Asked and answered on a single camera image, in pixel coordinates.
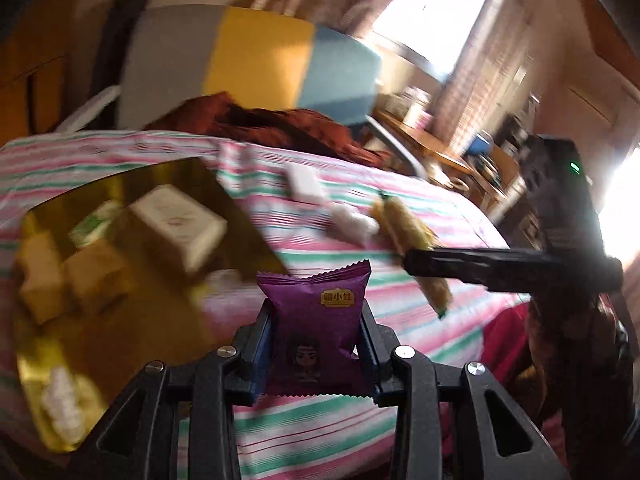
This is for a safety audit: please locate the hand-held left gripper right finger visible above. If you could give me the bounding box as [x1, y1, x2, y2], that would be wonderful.
[357, 300, 571, 480]

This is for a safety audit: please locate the rust brown padded jacket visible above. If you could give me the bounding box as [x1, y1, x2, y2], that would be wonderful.
[145, 91, 396, 168]

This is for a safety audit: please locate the white plastic packet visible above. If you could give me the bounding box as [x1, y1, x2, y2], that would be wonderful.
[325, 202, 381, 246]

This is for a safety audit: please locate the striped pink green tablecloth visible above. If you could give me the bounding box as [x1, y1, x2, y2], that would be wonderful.
[0, 130, 531, 480]

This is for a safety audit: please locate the person's right forearm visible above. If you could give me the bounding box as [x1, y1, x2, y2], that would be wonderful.
[525, 290, 640, 480]

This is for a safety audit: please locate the white carton box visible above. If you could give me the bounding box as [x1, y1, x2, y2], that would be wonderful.
[127, 184, 228, 273]

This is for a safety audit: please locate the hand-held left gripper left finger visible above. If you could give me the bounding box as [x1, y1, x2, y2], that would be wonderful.
[65, 297, 273, 480]

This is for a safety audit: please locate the small green box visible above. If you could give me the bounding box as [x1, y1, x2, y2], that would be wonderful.
[70, 199, 126, 248]

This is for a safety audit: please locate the cluttered wooden desk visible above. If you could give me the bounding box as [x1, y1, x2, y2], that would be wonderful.
[372, 105, 531, 221]

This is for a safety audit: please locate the yellow snack packet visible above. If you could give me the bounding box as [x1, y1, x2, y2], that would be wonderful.
[370, 194, 453, 320]

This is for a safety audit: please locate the black rolled mat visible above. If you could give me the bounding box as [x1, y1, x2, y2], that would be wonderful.
[92, 0, 148, 106]

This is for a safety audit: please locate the grey yellow blue chair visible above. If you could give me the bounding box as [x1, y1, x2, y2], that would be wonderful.
[55, 4, 431, 181]

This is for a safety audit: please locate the white tissue packet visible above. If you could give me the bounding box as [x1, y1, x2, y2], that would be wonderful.
[284, 162, 326, 203]

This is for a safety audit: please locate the wooden wardrobe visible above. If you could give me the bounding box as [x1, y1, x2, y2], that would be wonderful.
[0, 0, 108, 146]

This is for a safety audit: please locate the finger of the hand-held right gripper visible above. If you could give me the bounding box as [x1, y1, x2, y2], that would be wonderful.
[402, 246, 623, 293]

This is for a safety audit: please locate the gold metal tin box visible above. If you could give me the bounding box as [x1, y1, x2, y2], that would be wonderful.
[12, 157, 291, 453]

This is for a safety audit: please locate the clear plastic packet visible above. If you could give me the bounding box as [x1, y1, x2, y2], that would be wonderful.
[40, 365, 86, 443]

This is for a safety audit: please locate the purple snack packet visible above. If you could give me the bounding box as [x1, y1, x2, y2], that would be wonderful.
[256, 259, 373, 396]

